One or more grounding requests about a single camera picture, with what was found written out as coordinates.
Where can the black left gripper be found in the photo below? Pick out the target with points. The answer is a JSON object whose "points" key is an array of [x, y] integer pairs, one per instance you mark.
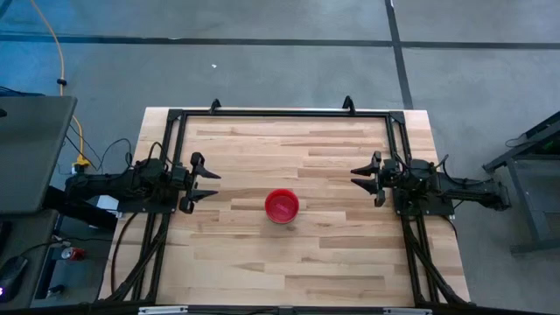
{"points": [[180, 181]]}

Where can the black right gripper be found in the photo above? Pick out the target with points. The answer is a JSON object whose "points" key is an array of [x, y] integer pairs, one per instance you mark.
{"points": [[390, 177]]}

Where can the pink translucent plastic bowl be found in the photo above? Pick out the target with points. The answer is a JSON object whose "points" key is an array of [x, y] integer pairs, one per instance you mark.
{"points": [[282, 205]]}

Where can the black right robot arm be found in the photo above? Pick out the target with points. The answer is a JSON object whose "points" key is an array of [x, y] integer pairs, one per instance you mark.
{"points": [[477, 190]]}

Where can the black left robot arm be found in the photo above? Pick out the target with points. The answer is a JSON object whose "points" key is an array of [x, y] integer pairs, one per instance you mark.
{"points": [[109, 184]]}

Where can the white power box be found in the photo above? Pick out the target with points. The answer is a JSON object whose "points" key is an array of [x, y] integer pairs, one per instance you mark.
{"points": [[106, 203]]}

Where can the red drink can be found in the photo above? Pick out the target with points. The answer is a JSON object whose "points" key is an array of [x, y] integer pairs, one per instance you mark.
{"points": [[73, 254]]}

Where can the black metal stand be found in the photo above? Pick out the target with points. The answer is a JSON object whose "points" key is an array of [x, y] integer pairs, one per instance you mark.
{"points": [[520, 175]]}

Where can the grey desk top panel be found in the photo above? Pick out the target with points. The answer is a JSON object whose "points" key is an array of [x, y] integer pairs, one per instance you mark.
{"points": [[32, 153]]}

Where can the dark lower desk surface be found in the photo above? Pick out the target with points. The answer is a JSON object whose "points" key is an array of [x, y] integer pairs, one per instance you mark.
{"points": [[30, 245]]}

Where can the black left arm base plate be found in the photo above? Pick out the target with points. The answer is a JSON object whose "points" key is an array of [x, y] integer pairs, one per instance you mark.
{"points": [[144, 207]]}

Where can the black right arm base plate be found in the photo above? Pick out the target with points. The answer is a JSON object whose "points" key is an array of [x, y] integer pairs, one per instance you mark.
{"points": [[424, 210]]}

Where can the black frame clamp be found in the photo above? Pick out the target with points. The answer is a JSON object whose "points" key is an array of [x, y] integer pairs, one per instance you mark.
{"points": [[215, 105], [348, 103]]}

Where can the black aluminium rig frame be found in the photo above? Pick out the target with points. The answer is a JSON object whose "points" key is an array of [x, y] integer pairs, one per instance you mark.
{"points": [[284, 113]]}

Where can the silver metal bracket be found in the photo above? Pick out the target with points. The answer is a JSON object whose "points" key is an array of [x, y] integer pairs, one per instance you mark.
{"points": [[408, 311], [163, 310]]}

